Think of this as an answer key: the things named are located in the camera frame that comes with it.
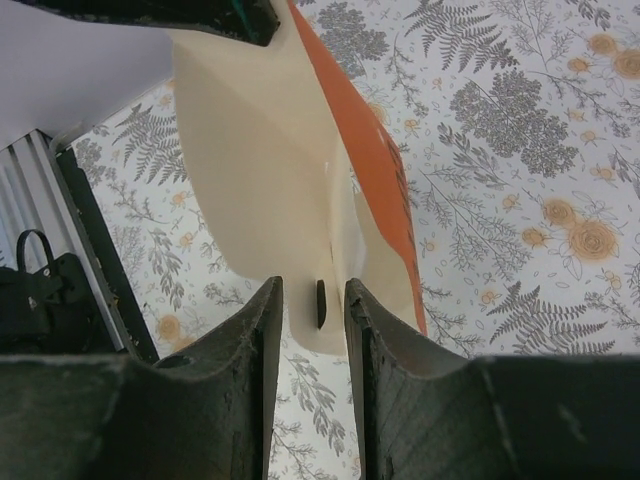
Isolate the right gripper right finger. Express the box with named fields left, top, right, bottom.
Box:
left=344, top=279, right=639, bottom=479

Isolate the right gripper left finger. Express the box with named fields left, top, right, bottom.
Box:
left=1, top=276, right=283, bottom=479

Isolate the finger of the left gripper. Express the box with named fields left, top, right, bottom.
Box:
left=39, top=0, right=279, bottom=47

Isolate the white paper coffee filter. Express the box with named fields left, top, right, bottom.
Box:
left=171, top=24, right=361, bottom=357

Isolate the orange coffee filter box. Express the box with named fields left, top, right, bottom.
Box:
left=288, top=4, right=427, bottom=334

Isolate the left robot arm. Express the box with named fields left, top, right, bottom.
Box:
left=1, top=1, right=278, bottom=363

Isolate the floral tablecloth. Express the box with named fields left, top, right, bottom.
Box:
left=73, top=1, right=639, bottom=357

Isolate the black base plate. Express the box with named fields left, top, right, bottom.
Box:
left=56, top=147, right=159, bottom=364

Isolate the aluminium frame rail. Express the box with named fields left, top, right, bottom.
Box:
left=1, top=130, right=125, bottom=350

